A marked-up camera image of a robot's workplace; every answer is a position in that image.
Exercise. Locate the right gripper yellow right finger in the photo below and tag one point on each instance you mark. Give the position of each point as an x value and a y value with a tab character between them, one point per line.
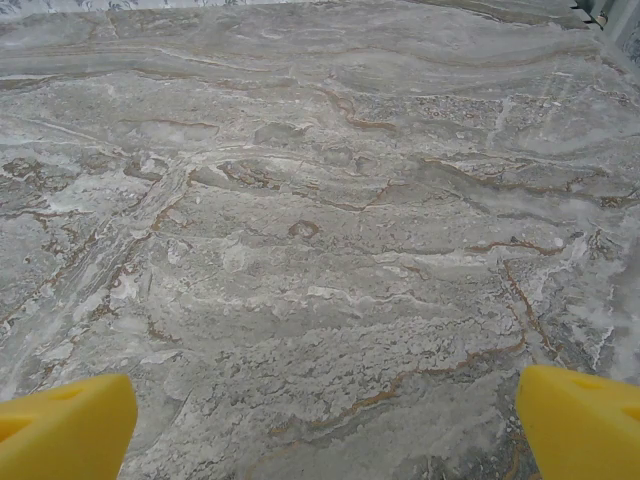
585	430

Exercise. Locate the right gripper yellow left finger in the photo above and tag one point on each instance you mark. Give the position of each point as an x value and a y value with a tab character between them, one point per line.
60	430

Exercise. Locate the aluminium frame post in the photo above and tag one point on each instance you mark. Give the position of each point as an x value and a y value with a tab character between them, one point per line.
592	12

